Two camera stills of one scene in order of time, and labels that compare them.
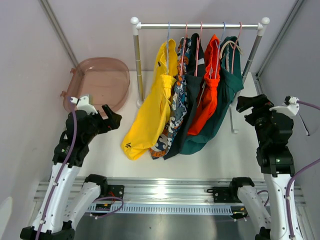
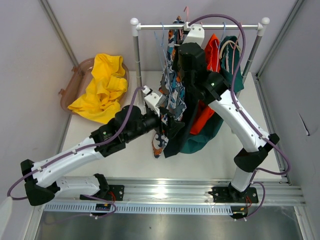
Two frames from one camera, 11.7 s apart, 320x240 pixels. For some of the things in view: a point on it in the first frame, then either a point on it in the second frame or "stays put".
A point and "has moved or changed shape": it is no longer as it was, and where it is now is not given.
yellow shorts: [143, 134] -> [107, 82]
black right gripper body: [258, 118] -> [177, 63]
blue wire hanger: [167, 47] -> [161, 48]
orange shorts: [203, 117] stays put
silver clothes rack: [137, 26] stays put
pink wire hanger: [184, 50] has moved or changed shape
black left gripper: [113, 119] -> [173, 126]
